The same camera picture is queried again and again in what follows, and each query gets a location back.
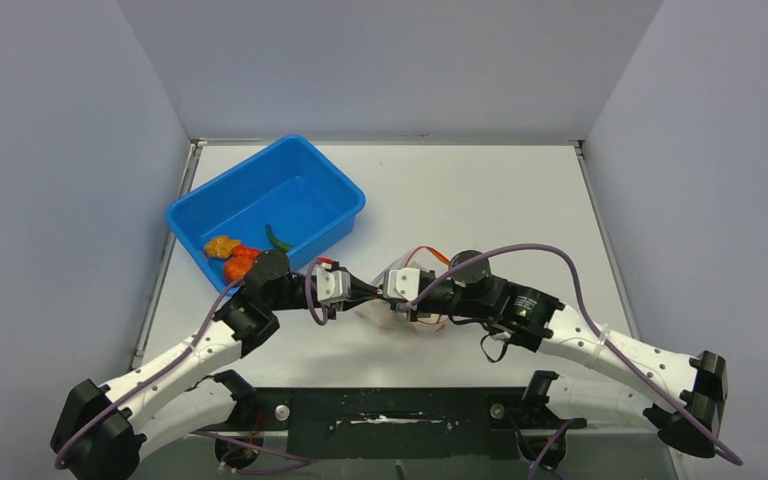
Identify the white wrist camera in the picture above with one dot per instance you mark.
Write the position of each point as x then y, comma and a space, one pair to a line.
402, 284
332, 283

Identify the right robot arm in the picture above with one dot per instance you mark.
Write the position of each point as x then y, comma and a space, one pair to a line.
681, 397

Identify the orange tomato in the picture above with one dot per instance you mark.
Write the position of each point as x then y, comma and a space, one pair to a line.
236, 267

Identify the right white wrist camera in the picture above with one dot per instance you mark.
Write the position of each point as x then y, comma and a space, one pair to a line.
402, 284

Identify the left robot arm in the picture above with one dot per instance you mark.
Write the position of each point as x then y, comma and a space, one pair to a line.
106, 430

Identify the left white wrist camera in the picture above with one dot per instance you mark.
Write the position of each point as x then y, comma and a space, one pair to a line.
332, 283

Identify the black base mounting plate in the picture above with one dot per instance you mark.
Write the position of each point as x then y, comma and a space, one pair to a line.
499, 423

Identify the clear zip top bag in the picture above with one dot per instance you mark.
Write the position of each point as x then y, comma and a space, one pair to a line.
382, 314

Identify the green chili pepper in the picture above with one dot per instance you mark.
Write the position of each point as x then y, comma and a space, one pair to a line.
275, 242

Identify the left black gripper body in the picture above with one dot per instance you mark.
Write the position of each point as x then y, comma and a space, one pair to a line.
332, 307

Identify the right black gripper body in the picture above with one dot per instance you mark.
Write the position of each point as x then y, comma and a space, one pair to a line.
442, 298

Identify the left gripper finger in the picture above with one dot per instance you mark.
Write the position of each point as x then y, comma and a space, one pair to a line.
355, 301
359, 287

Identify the orange carrot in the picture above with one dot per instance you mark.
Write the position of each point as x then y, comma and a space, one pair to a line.
245, 252

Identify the blue plastic bin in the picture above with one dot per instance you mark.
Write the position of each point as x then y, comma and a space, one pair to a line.
289, 190

